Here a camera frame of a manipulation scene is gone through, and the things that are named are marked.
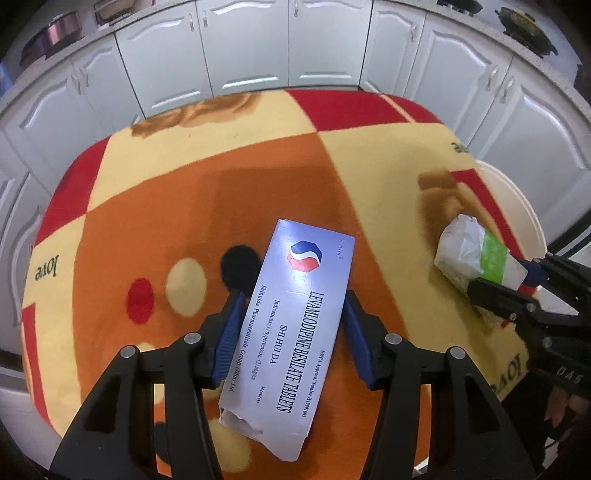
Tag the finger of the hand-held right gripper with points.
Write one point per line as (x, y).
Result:
(531, 273)
(503, 300)

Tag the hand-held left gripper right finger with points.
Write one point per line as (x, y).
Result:
(358, 337)

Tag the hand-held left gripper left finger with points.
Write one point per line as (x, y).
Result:
(231, 332)

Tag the white blue medicine box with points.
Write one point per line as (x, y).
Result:
(295, 323)

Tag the white green packet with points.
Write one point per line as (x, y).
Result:
(461, 249)

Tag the person's right hand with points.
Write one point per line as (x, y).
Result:
(570, 408)

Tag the red yellow printed blanket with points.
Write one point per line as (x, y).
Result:
(184, 184)

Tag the black wok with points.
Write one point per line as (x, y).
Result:
(526, 27)

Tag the black frying pan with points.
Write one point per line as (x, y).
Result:
(459, 4)

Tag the white kitchen base cabinets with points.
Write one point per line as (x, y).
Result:
(249, 46)

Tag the purple cooking pot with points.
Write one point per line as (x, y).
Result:
(55, 32)

